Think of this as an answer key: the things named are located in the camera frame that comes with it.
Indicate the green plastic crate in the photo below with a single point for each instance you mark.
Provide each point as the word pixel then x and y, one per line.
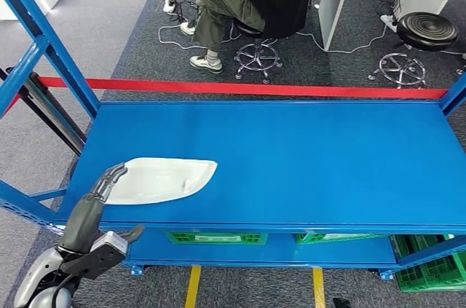
pixel 430 272
pixel 218 238
pixel 309 239

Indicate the red barrier belt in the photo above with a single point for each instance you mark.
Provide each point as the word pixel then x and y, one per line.
pixel 254 88

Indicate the black round stool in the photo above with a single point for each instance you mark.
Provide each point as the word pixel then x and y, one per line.
pixel 257 57
pixel 427 31

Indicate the blue metal shelf rack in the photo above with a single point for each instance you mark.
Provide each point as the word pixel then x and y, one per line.
pixel 291 166

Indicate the white power strip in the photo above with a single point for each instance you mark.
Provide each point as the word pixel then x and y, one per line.
pixel 169 5
pixel 389 22

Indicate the chrome belt stanchion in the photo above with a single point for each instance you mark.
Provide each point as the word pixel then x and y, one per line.
pixel 58 117

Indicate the yellow floor tape square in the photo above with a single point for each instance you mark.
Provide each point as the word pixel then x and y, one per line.
pixel 192 286

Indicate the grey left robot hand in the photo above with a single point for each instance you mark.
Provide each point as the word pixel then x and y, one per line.
pixel 81 226

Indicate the white curved plastic part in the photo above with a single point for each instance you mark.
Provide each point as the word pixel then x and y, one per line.
pixel 160 180

